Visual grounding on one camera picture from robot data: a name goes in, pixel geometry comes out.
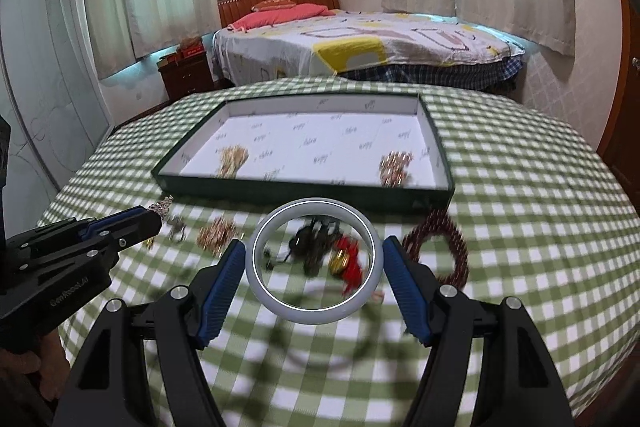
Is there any person left hand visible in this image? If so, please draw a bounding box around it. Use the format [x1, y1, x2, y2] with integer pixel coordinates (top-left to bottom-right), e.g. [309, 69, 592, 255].
[1, 329, 70, 426]

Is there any black bead cord bracelet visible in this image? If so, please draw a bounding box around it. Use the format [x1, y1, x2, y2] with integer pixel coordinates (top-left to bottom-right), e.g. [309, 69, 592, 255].
[263, 215, 345, 279]

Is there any gold turtle red flower charm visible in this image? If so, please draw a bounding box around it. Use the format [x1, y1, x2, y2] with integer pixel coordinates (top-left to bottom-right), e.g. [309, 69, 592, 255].
[143, 236, 155, 251]

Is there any orange small pillow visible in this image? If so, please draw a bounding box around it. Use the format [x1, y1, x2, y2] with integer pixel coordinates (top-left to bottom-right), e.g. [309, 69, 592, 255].
[252, 0, 297, 13]

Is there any glass sliding wardrobe door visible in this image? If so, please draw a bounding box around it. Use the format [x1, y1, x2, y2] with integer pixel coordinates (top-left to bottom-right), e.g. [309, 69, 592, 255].
[1, 0, 111, 236]

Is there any dark red bead bracelet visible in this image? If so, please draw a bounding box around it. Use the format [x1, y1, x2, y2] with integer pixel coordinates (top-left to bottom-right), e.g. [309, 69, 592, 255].
[401, 208, 470, 291]

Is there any green jewelry tray box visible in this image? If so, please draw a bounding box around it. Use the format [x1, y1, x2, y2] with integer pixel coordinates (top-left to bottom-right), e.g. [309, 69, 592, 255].
[152, 91, 454, 215]

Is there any green checkered tablecloth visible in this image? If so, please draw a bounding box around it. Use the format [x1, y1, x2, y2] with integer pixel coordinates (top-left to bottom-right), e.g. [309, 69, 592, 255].
[42, 78, 639, 426]

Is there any bed with patterned sheet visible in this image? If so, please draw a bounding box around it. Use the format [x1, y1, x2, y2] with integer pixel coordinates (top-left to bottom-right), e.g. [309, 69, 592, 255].
[212, 10, 525, 91]

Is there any dark wooden nightstand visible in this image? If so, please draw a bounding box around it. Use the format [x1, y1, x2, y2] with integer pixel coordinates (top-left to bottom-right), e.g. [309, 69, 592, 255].
[156, 51, 215, 102]

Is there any pink pillow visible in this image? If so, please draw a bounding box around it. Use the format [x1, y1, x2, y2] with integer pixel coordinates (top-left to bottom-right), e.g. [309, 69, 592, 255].
[227, 3, 335, 32]

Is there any white jade bangle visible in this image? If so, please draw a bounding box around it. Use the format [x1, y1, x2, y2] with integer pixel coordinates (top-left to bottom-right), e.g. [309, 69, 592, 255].
[245, 197, 385, 326]

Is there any pearl gold brooch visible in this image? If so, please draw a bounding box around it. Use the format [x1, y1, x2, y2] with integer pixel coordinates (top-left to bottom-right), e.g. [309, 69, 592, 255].
[216, 145, 250, 179]

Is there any silver rhinestone hair clip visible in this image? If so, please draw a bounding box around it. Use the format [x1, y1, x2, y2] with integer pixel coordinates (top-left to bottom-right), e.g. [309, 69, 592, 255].
[148, 196, 174, 221]

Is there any brown wooden door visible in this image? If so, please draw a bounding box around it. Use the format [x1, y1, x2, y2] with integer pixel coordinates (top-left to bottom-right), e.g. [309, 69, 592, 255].
[598, 0, 640, 210]

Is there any rose gold chain bracelet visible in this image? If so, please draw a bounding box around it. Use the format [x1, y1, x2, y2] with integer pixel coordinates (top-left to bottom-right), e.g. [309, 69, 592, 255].
[195, 215, 239, 258]

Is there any red box on nightstand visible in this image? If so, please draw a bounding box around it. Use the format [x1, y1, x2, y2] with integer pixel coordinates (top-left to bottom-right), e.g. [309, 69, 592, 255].
[175, 37, 206, 61]

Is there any gold red tassel charm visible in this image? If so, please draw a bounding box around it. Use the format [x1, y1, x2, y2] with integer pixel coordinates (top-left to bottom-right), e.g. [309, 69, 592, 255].
[329, 236, 362, 297]

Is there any pink crystal brooch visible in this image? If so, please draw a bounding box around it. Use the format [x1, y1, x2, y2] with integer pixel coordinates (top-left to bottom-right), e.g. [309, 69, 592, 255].
[378, 150, 413, 187]

